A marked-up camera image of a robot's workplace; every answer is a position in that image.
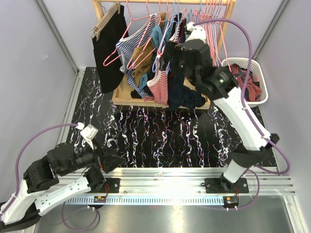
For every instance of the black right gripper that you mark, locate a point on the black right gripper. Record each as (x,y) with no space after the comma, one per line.
(173,50)

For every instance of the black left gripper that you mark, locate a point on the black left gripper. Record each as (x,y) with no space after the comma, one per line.
(110,160)

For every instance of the red white striped tank top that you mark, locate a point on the red white striped tank top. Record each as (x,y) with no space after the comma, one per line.
(158,85)

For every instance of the navy tank top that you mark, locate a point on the navy tank top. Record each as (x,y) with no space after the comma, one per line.
(179,95)

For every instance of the maroon tank top grey trim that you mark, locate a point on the maroon tank top grey trim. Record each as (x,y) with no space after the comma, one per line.
(252,89)

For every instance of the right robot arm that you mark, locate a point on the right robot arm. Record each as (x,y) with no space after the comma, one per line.
(192,60)

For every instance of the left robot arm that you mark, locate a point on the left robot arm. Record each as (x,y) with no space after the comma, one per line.
(32,201)

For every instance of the teal tank top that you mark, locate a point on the teal tank top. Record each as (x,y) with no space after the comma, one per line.
(158,39)

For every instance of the pink hanger brown top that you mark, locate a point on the pink hanger brown top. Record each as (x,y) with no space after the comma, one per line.
(145,52)

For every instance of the brown tank top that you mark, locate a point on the brown tank top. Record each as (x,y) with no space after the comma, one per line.
(147,63)

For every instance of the pink hanger striped top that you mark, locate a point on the pink hanger striped top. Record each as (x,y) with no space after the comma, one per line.
(124,48)

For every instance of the wooden clip hanger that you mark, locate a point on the wooden clip hanger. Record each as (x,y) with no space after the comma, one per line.
(103,18)

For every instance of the black marble pattern mat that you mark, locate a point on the black marble pattern mat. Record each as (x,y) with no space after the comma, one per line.
(150,137)

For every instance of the bundle of empty pink hangers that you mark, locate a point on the bundle of empty pink hangers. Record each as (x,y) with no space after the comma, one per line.
(215,31)

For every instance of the wooden clothes rack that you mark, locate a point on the wooden clothes rack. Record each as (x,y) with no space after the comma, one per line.
(127,93)

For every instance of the black skirt on rack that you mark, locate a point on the black skirt on rack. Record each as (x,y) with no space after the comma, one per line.
(110,76)

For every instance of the white perforated plastic basket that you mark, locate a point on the white perforated plastic basket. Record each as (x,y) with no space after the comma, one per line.
(255,70)

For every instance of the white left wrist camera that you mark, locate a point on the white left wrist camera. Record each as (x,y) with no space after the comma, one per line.
(87,132)

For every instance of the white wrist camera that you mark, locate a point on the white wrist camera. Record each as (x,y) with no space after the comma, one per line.
(87,132)
(196,32)

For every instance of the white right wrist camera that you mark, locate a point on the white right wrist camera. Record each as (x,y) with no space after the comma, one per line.
(196,32)

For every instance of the aluminium mounting rail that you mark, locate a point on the aluminium mounting rail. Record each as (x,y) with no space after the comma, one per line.
(126,186)

